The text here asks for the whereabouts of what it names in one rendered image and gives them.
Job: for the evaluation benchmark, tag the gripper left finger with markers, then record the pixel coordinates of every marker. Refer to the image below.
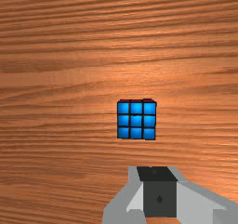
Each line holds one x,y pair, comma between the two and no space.
136,196

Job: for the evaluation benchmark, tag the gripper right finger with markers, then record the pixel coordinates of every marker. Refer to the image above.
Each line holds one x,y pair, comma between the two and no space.
192,203

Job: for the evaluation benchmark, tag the many-coloured puzzle cube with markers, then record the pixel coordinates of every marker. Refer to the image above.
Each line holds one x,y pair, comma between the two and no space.
136,120

